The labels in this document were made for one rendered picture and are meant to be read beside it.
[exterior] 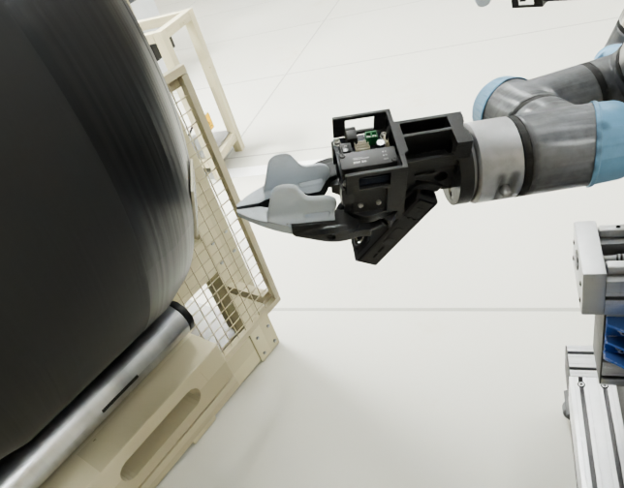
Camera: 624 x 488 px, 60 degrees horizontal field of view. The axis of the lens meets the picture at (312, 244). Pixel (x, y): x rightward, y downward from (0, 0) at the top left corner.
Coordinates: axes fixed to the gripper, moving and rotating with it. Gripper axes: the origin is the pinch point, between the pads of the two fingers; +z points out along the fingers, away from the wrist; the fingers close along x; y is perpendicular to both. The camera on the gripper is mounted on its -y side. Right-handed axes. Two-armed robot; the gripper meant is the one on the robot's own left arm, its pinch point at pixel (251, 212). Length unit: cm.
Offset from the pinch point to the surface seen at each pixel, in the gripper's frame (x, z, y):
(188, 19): -216, 34, -115
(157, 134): 2.0, 4.8, 13.4
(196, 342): 3.4, 10.2, -18.7
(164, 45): -191, 44, -110
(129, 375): 8.7, 16.0, -13.0
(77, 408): 12.0, 20.5, -11.3
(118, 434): 13.7, 18.0, -16.1
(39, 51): 2.9, 9.1, 21.9
